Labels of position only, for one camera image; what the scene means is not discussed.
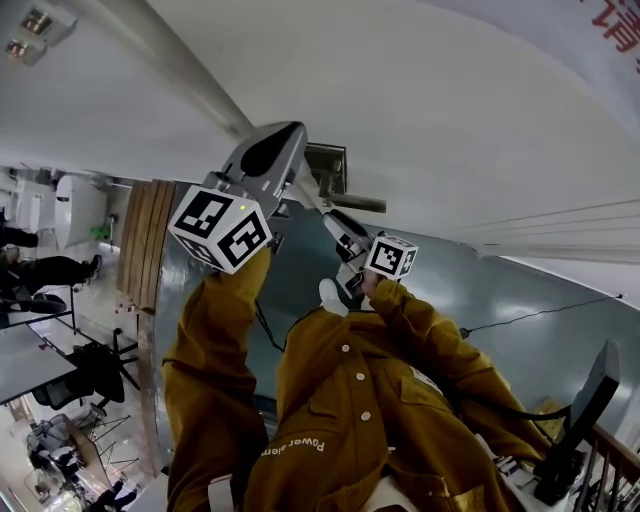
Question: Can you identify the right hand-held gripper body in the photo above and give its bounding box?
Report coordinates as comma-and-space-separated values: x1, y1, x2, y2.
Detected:
322, 209, 419, 301

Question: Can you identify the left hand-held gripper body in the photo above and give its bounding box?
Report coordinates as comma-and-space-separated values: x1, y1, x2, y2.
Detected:
167, 121, 309, 275

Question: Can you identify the person's right forearm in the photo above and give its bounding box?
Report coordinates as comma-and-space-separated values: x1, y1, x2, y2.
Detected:
368, 278, 552, 454

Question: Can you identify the person's left forearm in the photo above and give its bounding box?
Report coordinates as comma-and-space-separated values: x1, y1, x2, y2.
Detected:
162, 247, 274, 512

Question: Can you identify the person's white shoe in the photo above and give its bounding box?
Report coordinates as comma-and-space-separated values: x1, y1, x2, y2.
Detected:
318, 277, 350, 318

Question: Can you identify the wooden slat panel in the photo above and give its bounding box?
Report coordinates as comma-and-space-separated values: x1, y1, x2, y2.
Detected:
117, 179, 177, 315

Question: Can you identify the white rounded appliance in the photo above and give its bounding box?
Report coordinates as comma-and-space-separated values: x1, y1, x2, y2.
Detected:
53, 174, 109, 250

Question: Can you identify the person's mustard jacket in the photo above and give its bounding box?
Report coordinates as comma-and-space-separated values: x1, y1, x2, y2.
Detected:
162, 247, 554, 512

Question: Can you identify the white cabinet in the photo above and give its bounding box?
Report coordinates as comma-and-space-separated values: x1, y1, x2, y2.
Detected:
13, 178, 57, 247

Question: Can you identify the black office chair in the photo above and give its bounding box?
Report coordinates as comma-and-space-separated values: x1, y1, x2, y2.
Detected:
31, 327, 142, 412

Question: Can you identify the cardboard box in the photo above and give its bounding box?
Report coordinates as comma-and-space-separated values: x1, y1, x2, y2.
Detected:
531, 396, 572, 442

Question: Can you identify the grey table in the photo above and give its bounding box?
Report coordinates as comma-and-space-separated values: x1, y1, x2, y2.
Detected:
0, 322, 79, 407

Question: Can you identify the black monitor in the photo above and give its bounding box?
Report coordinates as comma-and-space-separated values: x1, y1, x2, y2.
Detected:
533, 338, 622, 507

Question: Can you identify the brown wooden board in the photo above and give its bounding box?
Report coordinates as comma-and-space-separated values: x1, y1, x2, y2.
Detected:
61, 413, 115, 492

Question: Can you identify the wooden railing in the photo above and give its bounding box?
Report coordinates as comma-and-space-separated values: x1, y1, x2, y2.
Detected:
574, 423, 640, 512

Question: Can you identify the metal door handle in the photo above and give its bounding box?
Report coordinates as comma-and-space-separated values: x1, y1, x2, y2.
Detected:
303, 142, 388, 214

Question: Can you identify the thin black floor cable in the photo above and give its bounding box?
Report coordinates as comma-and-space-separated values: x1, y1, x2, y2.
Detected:
459, 293, 624, 337

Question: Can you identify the thick black gripper cable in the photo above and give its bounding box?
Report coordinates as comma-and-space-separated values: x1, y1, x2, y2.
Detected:
438, 382, 572, 422

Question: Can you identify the grey wall switch panel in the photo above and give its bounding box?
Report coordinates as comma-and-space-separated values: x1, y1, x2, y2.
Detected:
4, 37, 49, 67
19, 4, 79, 47

